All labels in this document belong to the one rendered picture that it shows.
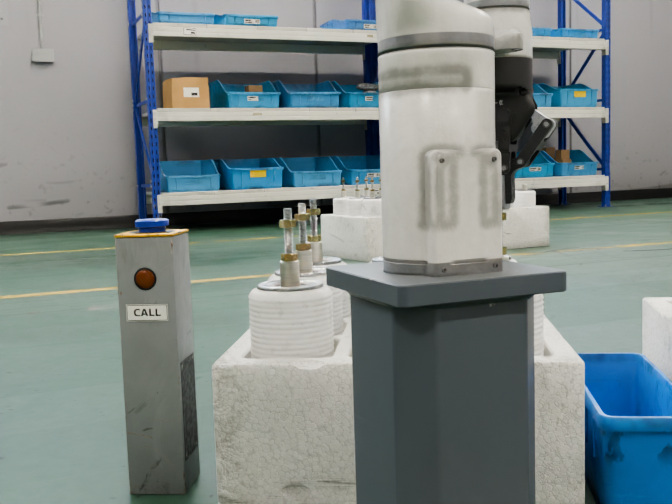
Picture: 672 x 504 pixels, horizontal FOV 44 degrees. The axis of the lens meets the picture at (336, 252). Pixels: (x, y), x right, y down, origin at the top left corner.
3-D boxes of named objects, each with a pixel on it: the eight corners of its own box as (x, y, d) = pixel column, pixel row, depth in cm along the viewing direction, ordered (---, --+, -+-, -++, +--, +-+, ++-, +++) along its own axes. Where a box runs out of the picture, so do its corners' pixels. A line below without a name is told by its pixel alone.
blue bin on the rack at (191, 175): (150, 191, 581) (149, 161, 579) (204, 189, 596) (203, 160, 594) (165, 192, 535) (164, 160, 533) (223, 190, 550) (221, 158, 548)
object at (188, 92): (209, 108, 545) (208, 77, 543) (172, 108, 535) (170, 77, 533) (198, 112, 573) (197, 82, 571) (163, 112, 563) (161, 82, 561)
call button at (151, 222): (163, 236, 98) (162, 219, 98) (130, 237, 99) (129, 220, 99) (173, 234, 102) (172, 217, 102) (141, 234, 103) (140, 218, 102)
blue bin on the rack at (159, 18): (142, 35, 568) (142, 18, 567) (198, 36, 583) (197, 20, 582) (157, 22, 523) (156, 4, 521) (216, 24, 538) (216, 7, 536)
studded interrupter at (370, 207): (389, 241, 345) (388, 176, 343) (376, 244, 338) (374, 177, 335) (370, 241, 351) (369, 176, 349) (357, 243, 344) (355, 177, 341)
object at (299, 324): (340, 427, 101) (335, 280, 100) (334, 454, 92) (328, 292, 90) (261, 428, 102) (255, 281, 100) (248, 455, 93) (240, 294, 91)
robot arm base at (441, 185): (520, 269, 66) (518, 48, 64) (416, 279, 62) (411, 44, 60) (459, 259, 74) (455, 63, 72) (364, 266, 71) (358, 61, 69)
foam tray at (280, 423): (585, 530, 87) (585, 361, 85) (218, 526, 91) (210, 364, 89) (533, 418, 126) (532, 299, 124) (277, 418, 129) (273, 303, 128)
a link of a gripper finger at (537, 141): (545, 115, 87) (507, 158, 89) (558, 127, 87) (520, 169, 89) (552, 116, 89) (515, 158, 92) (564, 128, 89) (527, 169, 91)
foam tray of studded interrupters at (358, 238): (446, 254, 354) (445, 212, 352) (368, 262, 335) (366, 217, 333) (395, 248, 388) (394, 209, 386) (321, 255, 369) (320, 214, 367)
